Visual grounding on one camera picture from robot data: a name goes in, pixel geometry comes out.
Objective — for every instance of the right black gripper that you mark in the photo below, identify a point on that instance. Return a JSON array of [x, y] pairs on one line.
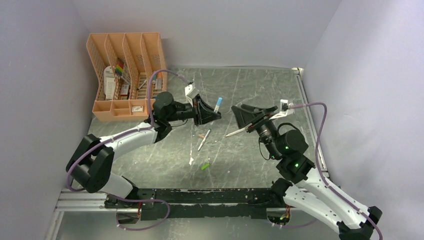
[[243, 117]]

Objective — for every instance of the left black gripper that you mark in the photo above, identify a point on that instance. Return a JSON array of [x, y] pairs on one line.
[[206, 113]]

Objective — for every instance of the blue pen cap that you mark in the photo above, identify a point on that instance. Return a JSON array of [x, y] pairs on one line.
[[219, 101]]

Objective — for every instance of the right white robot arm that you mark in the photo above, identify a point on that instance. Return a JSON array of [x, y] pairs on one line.
[[302, 184]]

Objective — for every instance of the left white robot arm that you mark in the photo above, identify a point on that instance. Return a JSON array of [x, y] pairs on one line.
[[91, 164]]

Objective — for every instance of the white pen on table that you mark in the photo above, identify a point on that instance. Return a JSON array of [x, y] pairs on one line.
[[204, 139]]

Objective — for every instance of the green pen cap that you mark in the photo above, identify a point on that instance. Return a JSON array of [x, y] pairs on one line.
[[205, 166]]

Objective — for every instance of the small white box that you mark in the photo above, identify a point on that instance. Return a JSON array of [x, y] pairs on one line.
[[137, 109]]

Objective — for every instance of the orange file organizer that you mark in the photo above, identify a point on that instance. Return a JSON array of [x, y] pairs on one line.
[[142, 54]]

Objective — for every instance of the colored markers pack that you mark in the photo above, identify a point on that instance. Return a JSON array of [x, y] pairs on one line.
[[119, 68]]

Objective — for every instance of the white booklet in organizer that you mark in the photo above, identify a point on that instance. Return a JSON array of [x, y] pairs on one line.
[[109, 84]]

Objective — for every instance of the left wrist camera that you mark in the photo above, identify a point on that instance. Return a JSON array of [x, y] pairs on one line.
[[191, 92]]

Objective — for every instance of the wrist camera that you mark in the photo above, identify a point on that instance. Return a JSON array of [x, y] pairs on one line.
[[191, 92], [284, 110]]

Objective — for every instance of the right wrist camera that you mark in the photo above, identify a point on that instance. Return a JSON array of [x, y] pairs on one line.
[[284, 110]]

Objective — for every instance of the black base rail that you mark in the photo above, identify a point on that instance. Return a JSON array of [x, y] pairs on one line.
[[177, 203]]

